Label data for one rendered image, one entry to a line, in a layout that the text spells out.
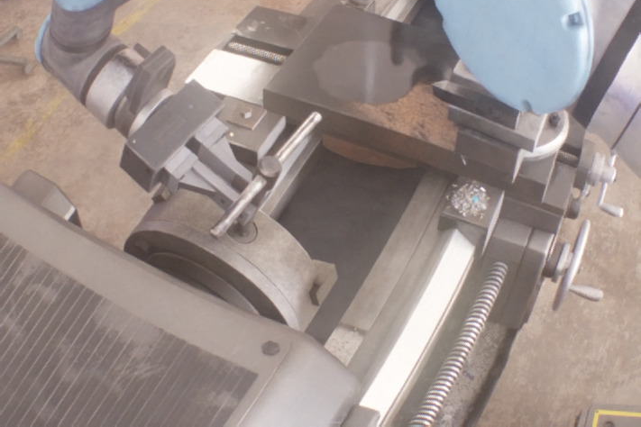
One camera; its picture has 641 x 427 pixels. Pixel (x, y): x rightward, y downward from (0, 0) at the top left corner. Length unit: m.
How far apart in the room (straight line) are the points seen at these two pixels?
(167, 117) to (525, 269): 0.85
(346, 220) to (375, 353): 0.40
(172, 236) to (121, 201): 1.73
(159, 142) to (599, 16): 0.60
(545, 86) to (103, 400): 0.46
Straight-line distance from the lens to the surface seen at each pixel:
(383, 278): 1.40
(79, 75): 0.95
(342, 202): 1.66
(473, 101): 1.33
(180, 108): 0.94
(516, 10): 0.42
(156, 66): 0.88
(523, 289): 1.62
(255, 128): 1.57
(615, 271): 2.62
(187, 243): 0.96
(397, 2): 1.96
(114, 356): 0.72
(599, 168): 1.58
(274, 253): 0.97
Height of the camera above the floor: 1.94
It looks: 45 degrees down
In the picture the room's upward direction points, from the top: 1 degrees clockwise
